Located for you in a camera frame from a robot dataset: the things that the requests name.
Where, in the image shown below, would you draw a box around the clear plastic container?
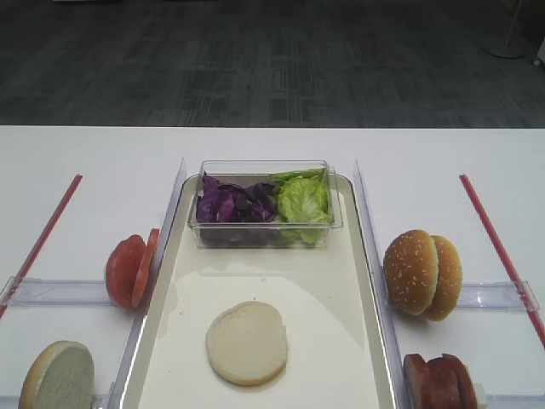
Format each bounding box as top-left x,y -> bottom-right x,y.
187,160 -> 343,249

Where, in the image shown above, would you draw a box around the purple cabbage leaves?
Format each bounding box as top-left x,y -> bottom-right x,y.
196,173 -> 278,223

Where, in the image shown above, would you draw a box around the right clear cross divider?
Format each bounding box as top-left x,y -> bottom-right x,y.
456,281 -> 540,312

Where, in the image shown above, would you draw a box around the clear cross divider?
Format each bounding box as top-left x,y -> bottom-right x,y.
1,278 -> 114,307
456,281 -> 540,312

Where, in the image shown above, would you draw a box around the bun half standing left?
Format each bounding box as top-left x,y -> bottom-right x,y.
18,340 -> 95,409

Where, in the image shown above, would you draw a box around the lower right clear divider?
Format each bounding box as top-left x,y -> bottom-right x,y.
473,383 -> 488,409

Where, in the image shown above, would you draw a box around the left long clear divider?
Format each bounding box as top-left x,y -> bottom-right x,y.
103,161 -> 186,408

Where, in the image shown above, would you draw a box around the front meat patty slice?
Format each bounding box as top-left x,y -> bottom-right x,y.
403,354 -> 462,409

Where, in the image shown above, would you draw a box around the bottom bun on tray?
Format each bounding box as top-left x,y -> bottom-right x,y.
205,301 -> 288,386

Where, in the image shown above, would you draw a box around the white rectangular tray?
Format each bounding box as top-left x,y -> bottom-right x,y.
121,176 -> 395,408

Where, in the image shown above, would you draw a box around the meat patty slice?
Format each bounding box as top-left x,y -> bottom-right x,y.
403,354 -> 462,409
442,354 -> 479,409

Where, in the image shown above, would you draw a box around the tomato slice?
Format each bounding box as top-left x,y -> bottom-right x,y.
106,234 -> 146,309
131,228 -> 160,308

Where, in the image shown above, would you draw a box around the front tomato slice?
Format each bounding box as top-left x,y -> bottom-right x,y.
106,234 -> 146,309

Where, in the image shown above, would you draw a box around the right long clear divider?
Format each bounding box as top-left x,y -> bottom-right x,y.
353,161 -> 412,408

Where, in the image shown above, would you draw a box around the sesame bun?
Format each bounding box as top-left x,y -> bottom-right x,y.
424,235 -> 463,321
383,229 -> 439,316

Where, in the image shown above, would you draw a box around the front sesame bun top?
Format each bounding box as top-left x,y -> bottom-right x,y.
383,229 -> 439,316

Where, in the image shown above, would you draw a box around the green lettuce in container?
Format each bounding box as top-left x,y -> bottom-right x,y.
269,168 -> 331,224

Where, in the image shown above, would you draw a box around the long clear divider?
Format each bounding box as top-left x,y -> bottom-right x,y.
353,161 -> 412,408
103,161 -> 186,408

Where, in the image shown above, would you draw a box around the rear tomato slice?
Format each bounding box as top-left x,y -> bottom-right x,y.
131,228 -> 160,308

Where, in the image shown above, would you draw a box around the rear meat patty slice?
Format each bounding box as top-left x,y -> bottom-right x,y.
442,354 -> 479,409

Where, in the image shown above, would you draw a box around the rear sesame bun top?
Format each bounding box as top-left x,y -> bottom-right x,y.
424,235 -> 463,321

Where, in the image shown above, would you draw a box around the left clear cross divider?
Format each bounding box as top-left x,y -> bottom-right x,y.
1,278 -> 114,307

